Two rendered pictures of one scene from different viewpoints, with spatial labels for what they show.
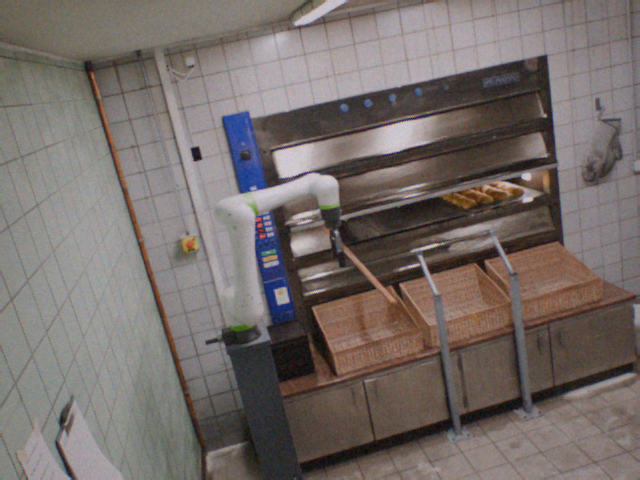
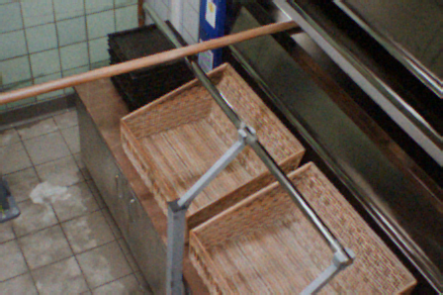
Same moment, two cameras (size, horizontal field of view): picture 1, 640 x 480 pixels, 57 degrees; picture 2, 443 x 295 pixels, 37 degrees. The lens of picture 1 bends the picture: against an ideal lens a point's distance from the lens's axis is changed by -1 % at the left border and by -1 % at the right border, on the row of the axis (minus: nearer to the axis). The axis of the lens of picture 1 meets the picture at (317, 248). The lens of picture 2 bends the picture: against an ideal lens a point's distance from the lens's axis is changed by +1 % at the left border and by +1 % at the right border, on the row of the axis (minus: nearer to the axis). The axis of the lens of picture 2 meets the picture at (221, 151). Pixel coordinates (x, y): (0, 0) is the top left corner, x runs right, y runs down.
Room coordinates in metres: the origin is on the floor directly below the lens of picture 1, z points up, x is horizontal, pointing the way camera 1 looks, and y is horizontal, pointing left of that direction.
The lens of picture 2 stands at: (2.74, -1.84, 2.48)
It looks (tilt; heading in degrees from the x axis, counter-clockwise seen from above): 45 degrees down; 66
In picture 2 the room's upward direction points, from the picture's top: 6 degrees clockwise
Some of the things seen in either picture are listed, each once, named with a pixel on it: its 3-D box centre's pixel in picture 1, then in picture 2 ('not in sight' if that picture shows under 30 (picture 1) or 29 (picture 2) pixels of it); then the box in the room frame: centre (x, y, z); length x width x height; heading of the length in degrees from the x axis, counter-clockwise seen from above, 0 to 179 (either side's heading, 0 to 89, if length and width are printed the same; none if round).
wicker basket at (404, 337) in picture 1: (365, 327); (207, 147); (3.43, -0.19, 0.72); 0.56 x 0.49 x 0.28; 99
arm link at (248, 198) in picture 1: (234, 210); not in sight; (2.61, 0.32, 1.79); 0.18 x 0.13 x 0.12; 112
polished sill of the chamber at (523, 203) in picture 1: (425, 228); (396, 139); (3.80, -0.73, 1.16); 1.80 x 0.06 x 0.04; 98
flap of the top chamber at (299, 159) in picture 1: (412, 133); not in sight; (3.78, -0.73, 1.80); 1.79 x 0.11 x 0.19; 98
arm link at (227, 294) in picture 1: (239, 307); not in sight; (2.56, 0.40, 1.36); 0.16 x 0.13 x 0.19; 22
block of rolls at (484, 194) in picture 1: (477, 191); not in sight; (4.29, -1.25, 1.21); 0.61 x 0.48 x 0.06; 8
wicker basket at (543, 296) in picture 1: (541, 279); not in sight; (3.60, -1.39, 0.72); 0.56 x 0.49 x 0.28; 98
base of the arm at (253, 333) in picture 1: (233, 334); not in sight; (2.57, 0.46, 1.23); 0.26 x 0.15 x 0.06; 99
